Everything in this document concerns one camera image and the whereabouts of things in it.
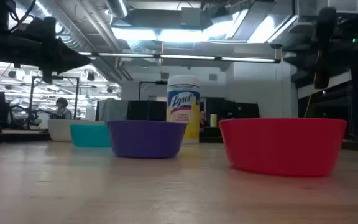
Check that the Lysol wipes canister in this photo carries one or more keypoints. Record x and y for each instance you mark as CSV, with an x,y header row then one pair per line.
x,y
183,102

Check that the long ceiling strip light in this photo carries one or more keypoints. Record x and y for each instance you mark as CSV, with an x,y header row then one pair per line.
x,y
185,57

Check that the background black robot arm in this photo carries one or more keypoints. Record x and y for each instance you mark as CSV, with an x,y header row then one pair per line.
x,y
26,113

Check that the black metal stand frame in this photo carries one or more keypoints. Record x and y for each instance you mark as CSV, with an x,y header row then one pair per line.
x,y
54,77

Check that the white cup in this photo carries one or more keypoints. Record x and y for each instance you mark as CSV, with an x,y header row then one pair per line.
x,y
213,120

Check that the white plastic bowl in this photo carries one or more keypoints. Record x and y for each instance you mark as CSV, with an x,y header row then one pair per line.
x,y
57,130

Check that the teal plastic bowl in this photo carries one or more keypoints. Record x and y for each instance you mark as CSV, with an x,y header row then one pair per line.
x,y
89,135

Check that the person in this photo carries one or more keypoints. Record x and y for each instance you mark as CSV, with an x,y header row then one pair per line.
x,y
62,109
202,119

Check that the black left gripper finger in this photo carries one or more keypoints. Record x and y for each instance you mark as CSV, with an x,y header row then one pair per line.
x,y
75,65
75,54

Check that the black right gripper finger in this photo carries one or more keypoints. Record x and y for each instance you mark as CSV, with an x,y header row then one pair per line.
x,y
303,55
304,73

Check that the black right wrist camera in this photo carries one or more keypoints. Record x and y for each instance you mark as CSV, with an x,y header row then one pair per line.
x,y
326,25

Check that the black computer monitor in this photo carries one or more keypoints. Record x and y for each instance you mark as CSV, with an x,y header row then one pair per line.
x,y
235,109
146,110

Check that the purple plastic bowl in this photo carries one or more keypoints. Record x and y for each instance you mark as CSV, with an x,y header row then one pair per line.
x,y
146,138

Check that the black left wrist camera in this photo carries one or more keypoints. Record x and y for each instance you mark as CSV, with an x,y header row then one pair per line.
x,y
42,28

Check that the grey cloth cover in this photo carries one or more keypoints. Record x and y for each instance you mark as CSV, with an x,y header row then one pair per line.
x,y
112,109

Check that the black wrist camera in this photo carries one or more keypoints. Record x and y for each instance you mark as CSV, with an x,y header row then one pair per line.
x,y
326,25
42,28

